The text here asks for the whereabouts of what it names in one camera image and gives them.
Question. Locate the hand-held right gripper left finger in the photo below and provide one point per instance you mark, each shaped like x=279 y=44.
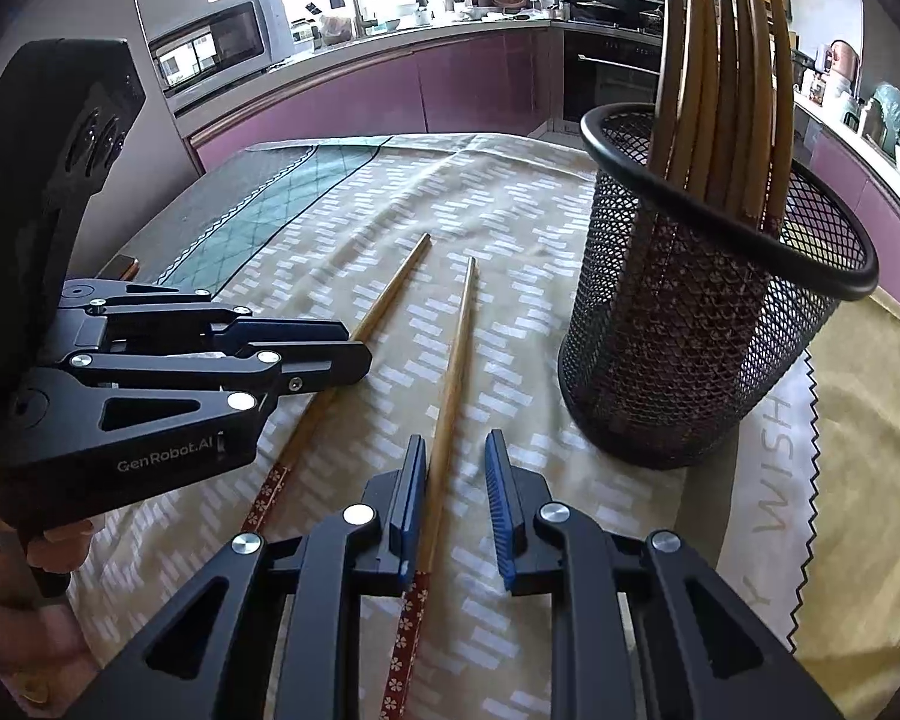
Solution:
x=416 y=495

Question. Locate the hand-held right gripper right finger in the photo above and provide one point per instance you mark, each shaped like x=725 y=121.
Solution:
x=499 y=510

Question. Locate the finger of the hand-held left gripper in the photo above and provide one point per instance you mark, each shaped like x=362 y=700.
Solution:
x=322 y=367
x=292 y=331

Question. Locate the wooden chopstick red floral end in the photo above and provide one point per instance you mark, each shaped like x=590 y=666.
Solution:
x=456 y=360
x=390 y=292

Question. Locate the black mesh utensil holder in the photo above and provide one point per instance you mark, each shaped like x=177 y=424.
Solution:
x=645 y=360

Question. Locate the bundle of wooden chopsticks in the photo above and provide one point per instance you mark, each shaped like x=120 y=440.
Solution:
x=690 y=52

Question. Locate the person's left forearm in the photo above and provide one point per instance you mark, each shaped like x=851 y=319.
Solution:
x=15 y=645

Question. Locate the person's left hand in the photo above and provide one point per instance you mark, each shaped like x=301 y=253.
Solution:
x=56 y=549

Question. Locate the wooden chair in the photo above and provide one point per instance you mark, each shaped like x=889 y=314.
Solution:
x=120 y=268

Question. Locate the white microwave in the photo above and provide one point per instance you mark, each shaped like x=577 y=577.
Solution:
x=217 y=37

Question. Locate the beige and green patterned tablecloth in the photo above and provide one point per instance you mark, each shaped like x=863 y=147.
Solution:
x=495 y=187

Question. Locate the purple kitchen cabinets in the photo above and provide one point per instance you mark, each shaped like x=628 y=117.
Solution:
x=360 y=90

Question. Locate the yellow zigzag-edged cloth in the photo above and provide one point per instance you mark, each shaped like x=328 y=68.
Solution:
x=870 y=465

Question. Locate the black built-in oven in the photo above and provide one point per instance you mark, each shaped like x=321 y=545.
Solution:
x=607 y=82

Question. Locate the pink kettle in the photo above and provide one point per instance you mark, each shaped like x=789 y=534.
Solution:
x=842 y=64

